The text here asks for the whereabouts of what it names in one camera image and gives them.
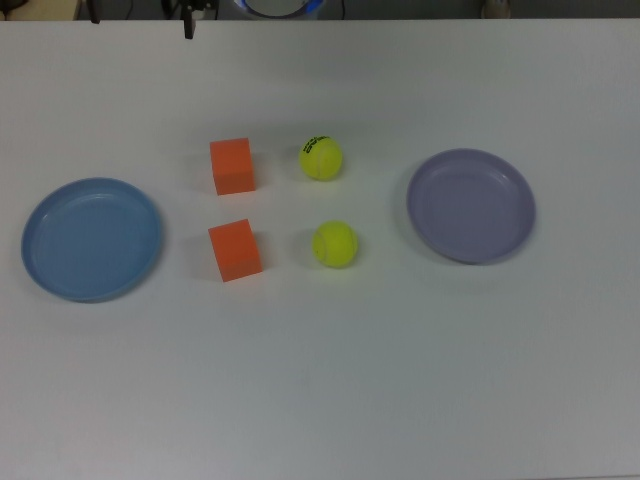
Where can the yellow tennis ball black print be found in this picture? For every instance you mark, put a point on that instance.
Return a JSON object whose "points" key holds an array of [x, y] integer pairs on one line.
{"points": [[322, 162]]}

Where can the purple plastic plate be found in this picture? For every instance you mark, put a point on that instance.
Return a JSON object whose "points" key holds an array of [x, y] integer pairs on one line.
{"points": [[470, 205]]}

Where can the orange foam cube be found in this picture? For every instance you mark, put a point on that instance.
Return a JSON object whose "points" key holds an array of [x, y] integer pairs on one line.
{"points": [[235, 250], [232, 167]]}

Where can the black table clamp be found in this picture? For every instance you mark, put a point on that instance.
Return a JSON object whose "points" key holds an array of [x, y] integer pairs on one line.
{"points": [[189, 27]]}

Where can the blue plastic plate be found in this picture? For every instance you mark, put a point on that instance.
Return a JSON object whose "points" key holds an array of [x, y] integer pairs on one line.
{"points": [[90, 240]]}

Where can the plain yellow tennis ball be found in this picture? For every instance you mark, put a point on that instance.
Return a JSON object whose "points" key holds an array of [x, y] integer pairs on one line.
{"points": [[335, 245]]}

